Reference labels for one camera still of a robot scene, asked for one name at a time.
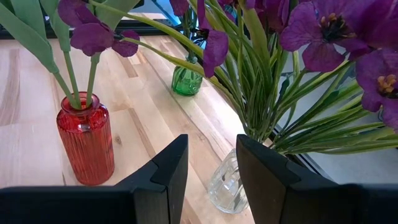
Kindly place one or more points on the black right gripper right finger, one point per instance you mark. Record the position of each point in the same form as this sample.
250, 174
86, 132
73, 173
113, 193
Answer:
273, 193

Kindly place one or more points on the clear ribbed glass vase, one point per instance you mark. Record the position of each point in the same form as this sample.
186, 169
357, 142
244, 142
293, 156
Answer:
225, 186

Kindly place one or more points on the red ribbed glass vase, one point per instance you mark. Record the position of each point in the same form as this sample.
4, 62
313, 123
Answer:
85, 143

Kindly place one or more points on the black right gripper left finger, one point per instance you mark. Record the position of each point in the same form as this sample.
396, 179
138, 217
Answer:
161, 193

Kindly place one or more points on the black aluminium table frame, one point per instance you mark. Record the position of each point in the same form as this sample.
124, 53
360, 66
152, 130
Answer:
146, 27

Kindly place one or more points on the green glass vase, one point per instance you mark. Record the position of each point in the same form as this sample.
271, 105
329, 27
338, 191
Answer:
186, 82

